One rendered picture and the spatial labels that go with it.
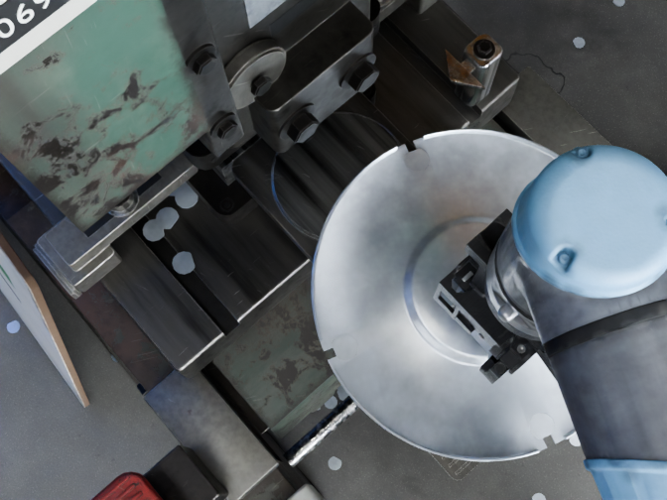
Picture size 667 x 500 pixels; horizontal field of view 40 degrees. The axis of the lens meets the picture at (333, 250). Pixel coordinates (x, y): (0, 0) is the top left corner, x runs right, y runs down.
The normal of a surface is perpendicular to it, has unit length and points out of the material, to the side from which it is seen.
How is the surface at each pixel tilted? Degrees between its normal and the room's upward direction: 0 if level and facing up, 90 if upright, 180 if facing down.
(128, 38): 90
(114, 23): 90
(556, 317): 60
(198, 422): 0
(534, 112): 0
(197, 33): 90
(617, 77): 0
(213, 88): 90
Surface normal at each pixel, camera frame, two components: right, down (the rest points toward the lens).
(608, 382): -0.58, -0.04
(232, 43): 0.66, 0.72
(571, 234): -0.01, -0.26
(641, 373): -0.22, -0.20
